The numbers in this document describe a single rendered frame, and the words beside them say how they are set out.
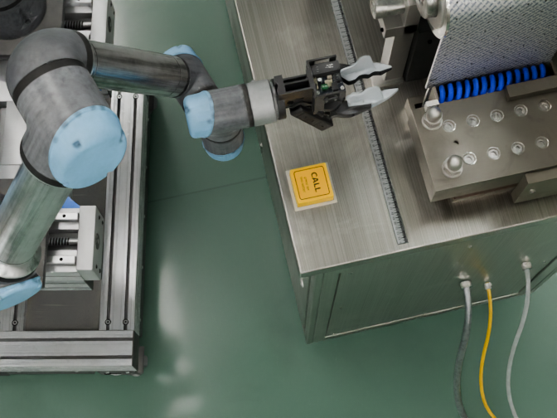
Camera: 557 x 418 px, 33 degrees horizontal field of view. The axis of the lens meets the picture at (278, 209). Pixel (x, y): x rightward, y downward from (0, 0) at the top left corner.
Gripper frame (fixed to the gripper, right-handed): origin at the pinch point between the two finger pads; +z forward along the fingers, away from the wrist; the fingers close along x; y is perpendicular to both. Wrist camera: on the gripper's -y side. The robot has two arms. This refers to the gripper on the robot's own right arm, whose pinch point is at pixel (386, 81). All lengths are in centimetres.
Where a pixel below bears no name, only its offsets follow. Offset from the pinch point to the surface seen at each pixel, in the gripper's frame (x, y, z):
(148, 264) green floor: 11, -109, -56
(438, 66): 0.1, 1.4, 9.2
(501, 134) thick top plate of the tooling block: -11.7, -6.3, 18.5
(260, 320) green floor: -12, -109, -28
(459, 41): -0.1, 9.5, 11.4
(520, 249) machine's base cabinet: -24, -43, 27
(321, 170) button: -7.2, -16.8, -12.9
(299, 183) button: -8.9, -16.9, -17.5
